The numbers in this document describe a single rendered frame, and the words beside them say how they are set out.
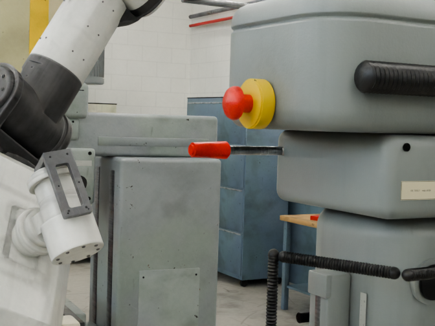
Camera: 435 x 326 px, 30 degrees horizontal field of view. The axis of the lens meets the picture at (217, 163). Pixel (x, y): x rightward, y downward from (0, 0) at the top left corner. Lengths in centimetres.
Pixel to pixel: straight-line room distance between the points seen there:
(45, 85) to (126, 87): 943
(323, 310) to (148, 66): 979
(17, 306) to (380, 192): 46
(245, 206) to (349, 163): 737
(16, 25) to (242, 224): 599
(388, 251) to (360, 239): 4
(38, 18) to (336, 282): 181
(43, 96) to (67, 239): 29
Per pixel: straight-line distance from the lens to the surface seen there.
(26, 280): 104
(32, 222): 103
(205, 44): 1065
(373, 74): 85
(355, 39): 89
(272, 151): 109
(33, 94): 117
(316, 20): 90
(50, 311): 104
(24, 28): 265
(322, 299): 103
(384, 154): 93
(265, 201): 847
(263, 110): 93
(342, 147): 99
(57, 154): 99
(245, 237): 839
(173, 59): 1091
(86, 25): 122
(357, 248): 103
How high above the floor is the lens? 174
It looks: 3 degrees down
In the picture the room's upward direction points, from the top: 2 degrees clockwise
